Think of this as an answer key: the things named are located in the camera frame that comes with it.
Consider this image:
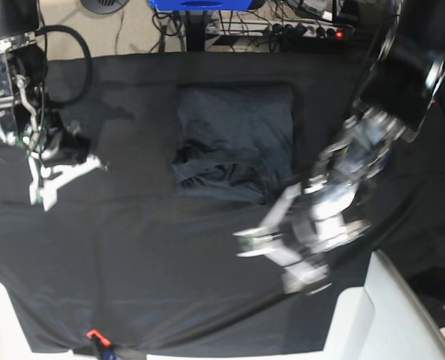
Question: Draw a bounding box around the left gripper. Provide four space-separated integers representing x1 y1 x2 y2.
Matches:
233 181 369 293

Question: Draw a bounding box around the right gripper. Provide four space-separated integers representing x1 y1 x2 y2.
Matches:
0 121 108 212

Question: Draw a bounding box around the dark grey T-shirt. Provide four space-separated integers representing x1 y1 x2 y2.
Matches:
172 83 294 205

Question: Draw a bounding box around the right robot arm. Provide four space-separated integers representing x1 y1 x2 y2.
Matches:
0 1 105 211

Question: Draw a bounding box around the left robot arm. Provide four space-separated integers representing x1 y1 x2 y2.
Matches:
236 1 445 294

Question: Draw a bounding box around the black table cloth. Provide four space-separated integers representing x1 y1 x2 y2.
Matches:
0 50 445 356

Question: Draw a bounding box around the white chair right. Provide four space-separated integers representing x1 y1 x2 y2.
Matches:
321 250 445 360

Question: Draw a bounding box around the white chair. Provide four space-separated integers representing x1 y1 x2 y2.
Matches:
321 250 445 360
0 283 34 359

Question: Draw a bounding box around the white chair left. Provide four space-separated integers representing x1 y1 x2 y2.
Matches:
0 283 34 359

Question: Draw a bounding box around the red blue clamp bottom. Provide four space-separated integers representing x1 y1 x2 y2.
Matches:
86 328 119 360

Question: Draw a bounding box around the grey round floor base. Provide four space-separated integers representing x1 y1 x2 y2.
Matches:
80 0 128 15

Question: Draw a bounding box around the white power strip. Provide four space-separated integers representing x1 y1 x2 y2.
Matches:
206 18 355 40

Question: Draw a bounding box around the black table leg stand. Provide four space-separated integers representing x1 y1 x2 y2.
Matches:
179 10 213 52

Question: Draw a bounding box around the blue plastic box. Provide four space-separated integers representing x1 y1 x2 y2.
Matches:
148 0 251 11

